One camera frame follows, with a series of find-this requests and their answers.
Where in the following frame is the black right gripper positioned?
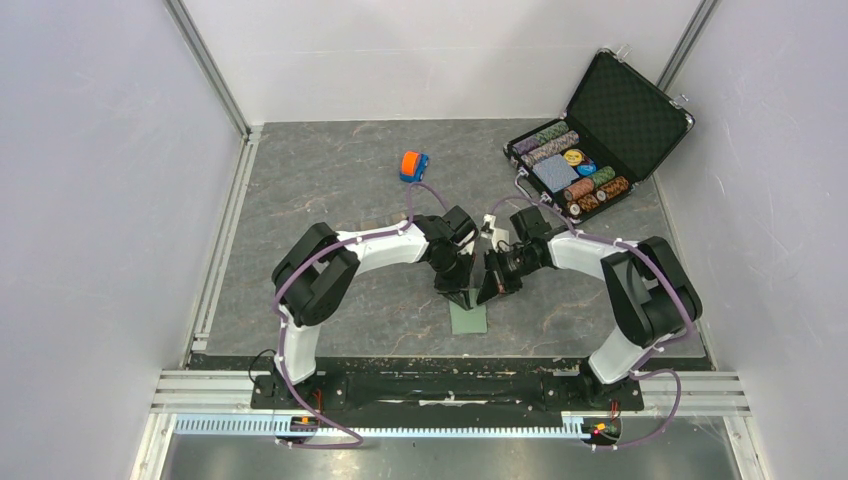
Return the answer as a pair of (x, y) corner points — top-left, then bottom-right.
(477, 246), (543, 306)

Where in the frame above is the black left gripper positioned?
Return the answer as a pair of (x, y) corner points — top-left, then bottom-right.
(428, 250), (475, 311)

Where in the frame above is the green card holder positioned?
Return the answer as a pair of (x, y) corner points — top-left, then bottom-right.
(449, 289), (488, 335)

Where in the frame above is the blue orange card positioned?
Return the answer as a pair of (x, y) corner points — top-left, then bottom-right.
(399, 151), (429, 183)

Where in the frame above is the clear tray with cards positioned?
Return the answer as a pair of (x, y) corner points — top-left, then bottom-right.
(357, 212), (408, 231)

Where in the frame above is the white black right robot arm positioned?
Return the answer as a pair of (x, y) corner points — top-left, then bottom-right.
(476, 207), (703, 408)

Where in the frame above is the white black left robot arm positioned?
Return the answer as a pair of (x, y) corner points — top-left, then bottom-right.
(271, 206), (479, 408)

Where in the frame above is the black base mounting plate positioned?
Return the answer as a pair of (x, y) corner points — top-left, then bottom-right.
(248, 357), (644, 428)

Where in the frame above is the black poker chip case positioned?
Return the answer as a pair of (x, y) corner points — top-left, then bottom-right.
(503, 48), (695, 223)

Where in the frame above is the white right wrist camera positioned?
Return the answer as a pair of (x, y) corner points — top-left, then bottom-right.
(480, 214), (511, 252)

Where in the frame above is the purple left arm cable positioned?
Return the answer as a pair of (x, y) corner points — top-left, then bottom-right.
(272, 182), (458, 450)

